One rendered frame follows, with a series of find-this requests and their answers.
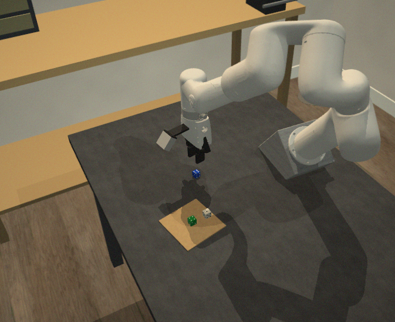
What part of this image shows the blue die with white pips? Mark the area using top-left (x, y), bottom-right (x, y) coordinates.
top-left (192, 169), bottom-right (200, 179)

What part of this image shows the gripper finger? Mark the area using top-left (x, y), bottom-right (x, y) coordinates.
top-left (195, 137), bottom-right (211, 164)
top-left (185, 139), bottom-right (197, 157)

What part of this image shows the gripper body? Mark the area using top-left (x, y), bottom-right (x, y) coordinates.
top-left (181, 114), bottom-right (212, 149)

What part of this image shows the green die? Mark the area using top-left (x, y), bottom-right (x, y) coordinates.
top-left (187, 215), bottom-right (197, 226)

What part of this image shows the tan flat mat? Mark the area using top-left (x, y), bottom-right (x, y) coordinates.
top-left (159, 199), bottom-right (226, 251)

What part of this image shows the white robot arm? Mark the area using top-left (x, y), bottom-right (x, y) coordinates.
top-left (180, 19), bottom-right (381, 165)

